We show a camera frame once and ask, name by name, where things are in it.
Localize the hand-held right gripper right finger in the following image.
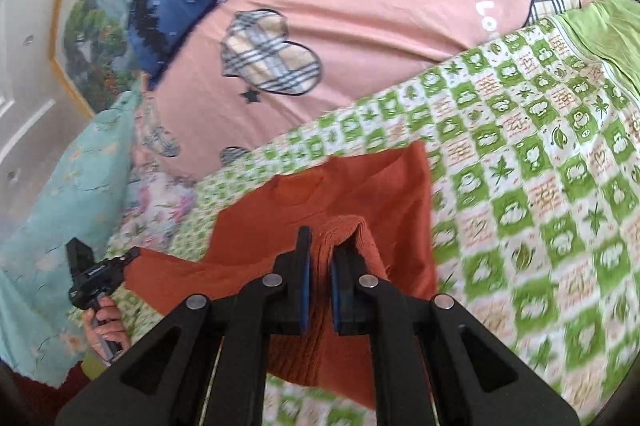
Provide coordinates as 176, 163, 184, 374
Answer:
330, 245, 581, 426

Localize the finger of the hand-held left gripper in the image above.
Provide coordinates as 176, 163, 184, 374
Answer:
114, 247, 142, 274

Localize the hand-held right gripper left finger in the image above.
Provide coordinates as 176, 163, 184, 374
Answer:
54, 226, 313, 426

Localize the orange knitted sweater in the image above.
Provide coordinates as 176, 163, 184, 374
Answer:
122, 141, 441, 411

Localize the person's left hand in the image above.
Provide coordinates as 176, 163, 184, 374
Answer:
82, 296, 132, 359

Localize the light blue floral sheet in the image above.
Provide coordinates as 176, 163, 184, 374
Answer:
0, 88, 143, 389

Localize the floral white cloth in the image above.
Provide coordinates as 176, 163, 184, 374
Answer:
120, 171, 198, 251

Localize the green checkered printed blanket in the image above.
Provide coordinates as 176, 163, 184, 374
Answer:
67, 0, 640, 426

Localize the pink duvet with plaid hearts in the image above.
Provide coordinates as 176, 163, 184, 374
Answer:
132, 0, 631, 187

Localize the landscape wall painting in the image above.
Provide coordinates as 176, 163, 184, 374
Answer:
50, 0, 201, 119

